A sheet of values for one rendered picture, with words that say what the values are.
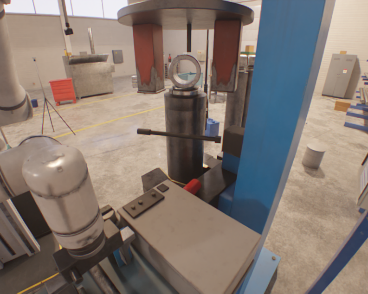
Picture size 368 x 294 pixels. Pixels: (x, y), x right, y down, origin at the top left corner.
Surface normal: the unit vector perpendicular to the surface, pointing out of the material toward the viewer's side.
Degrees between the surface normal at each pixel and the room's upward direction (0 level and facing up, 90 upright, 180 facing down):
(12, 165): 51
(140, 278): 0
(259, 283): 0
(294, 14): 90
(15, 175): 74
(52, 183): 87
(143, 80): 90
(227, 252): 0
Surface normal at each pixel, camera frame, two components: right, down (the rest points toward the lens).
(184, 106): 0.00, 0.47
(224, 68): -0.35, 0.44
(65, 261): 0.01, -0.88
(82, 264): 0.74, 0.33
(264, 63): -0.68, 0.34
